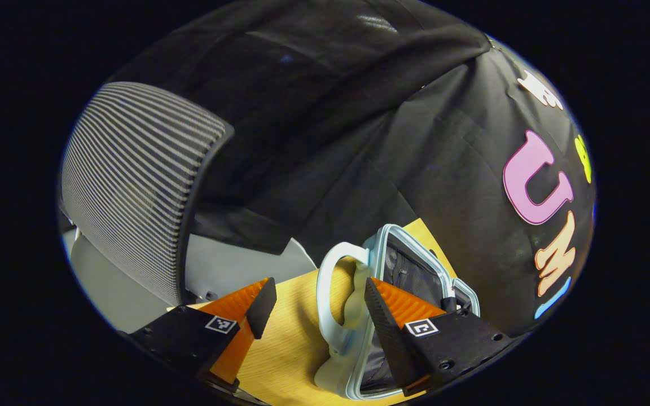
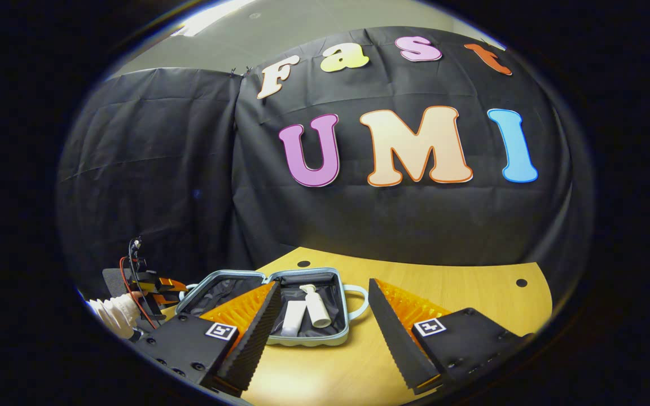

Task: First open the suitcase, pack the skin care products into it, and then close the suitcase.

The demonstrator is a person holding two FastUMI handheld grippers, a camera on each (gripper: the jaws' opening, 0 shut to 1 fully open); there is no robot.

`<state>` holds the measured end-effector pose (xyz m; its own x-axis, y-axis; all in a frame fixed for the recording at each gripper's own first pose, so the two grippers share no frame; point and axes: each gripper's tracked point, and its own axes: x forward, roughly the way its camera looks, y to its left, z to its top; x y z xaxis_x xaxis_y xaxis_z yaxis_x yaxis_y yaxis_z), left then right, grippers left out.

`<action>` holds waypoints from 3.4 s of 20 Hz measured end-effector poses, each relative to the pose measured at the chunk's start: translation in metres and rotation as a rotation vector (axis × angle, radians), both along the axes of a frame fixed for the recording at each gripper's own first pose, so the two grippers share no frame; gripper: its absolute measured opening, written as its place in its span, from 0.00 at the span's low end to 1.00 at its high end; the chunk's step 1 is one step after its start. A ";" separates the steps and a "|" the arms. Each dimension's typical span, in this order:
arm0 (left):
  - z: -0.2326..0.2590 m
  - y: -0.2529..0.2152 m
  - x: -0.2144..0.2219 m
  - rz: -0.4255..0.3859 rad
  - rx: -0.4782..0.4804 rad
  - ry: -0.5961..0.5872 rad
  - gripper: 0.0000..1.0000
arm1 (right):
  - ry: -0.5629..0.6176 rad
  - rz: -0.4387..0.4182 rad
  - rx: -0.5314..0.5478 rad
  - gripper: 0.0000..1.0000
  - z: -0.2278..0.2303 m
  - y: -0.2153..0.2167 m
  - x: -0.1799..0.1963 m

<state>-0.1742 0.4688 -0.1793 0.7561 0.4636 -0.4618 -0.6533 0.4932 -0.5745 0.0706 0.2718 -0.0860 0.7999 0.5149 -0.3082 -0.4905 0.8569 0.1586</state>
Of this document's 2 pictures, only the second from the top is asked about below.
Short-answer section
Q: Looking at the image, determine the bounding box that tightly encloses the grey ribbed pad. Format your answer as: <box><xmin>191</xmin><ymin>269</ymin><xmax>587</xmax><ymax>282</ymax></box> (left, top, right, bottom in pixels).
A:
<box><xmin>102</xmin><ymin>268</ymin><xmax>134</xmax><ymax>297</ymax></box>

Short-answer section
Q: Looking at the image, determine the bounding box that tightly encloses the light blue suitcase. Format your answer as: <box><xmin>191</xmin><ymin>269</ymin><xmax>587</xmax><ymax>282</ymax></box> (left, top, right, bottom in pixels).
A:
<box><xmin>175</xmin><ymin>268</ymin><xmax>369</xmax><ymax>347</ymax></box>

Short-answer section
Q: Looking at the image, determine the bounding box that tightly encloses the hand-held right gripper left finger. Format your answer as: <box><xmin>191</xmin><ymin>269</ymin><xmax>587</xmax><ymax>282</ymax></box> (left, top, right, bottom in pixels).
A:
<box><xmin>133</xmin><ymin>281</ymin><xmax>282</xmax><ymax>398</ymax></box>

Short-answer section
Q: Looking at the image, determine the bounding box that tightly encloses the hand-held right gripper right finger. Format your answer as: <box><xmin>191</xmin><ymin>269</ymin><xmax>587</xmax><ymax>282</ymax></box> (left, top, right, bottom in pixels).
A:
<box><xmin>368</xmin><ymin>278</ymin><xmax>534</xmax><ymax>395</ymax></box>

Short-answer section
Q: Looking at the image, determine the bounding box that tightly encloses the black cable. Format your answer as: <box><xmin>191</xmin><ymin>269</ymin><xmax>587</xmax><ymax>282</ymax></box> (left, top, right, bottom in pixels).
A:
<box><xmin>128</xmin><ymin>237</ymin><xmax>143</xmax><ymax>278</ymax></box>

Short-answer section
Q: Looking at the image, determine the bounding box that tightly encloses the white pump bottle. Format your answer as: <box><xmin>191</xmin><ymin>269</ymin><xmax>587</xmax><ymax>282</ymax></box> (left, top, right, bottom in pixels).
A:
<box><xmin>300</xmin><ymin>284</ymin><xmax>331</xmax><ymax>328</ymax></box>

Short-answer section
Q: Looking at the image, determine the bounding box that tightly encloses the white squeeze tube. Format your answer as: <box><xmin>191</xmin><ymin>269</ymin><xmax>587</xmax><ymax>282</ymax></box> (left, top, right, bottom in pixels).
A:
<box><xmin>281</xmin><ymin>300</ymin><xmax>308</xmax><ymax>337</ymax></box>

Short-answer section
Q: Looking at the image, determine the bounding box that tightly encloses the red cable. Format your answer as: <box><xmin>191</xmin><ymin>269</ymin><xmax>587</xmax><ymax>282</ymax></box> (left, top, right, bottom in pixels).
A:
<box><xmin>119</xmin><ymin>257</ymin><xmax>156</xmax><ymax>330</ymax></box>

